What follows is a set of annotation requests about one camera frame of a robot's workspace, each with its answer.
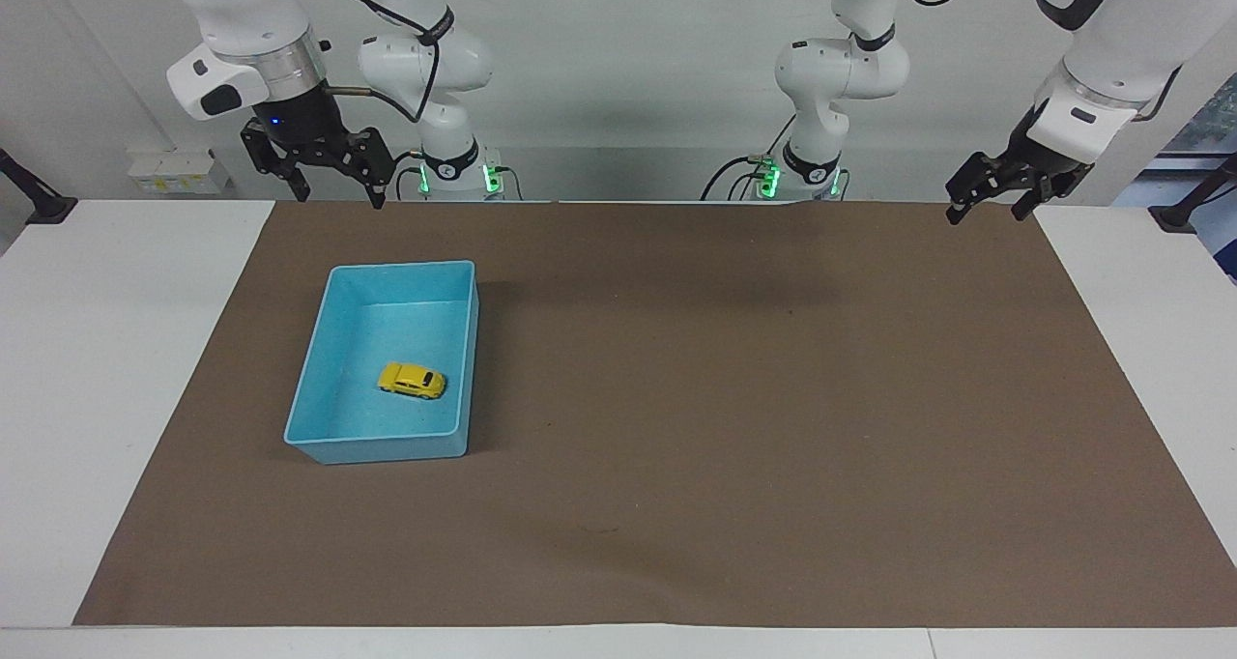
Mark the black stand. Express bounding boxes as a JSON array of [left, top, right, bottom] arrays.
[[1147, 151, 1237, 234], [0, 147, 79, 226]]

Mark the yellow toy beetle car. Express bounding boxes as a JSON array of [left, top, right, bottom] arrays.
[[376, 361, 448, 403]]

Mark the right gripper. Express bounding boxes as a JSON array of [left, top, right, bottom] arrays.
[[240, 86, 398, 211]]

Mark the light blue plastic bin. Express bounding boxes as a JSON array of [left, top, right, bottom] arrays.
[[283, 260, 481, 467]]

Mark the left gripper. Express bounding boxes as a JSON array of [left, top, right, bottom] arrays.
[[944, 106, 1095, 227]]

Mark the white wall socket box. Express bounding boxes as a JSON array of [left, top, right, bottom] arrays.
[[125, 149, 234, 197]]

